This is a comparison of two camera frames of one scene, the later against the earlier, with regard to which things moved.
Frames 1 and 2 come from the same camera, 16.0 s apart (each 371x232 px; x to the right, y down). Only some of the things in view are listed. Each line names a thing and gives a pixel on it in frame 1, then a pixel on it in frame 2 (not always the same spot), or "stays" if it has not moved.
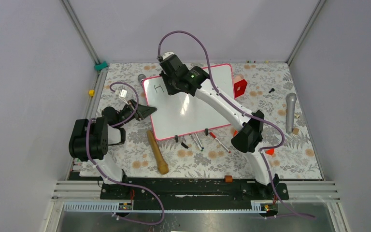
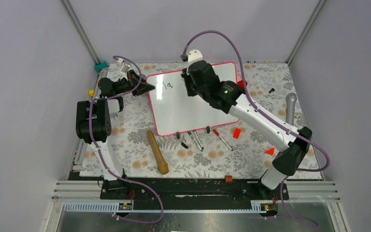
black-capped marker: (202, 147) stays
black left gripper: (143, 111) -> (134, 79)
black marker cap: (184, 145) stays
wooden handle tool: (163, 166) stays
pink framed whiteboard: (170, 116) stays
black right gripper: (170, 90) -> (187, 78)
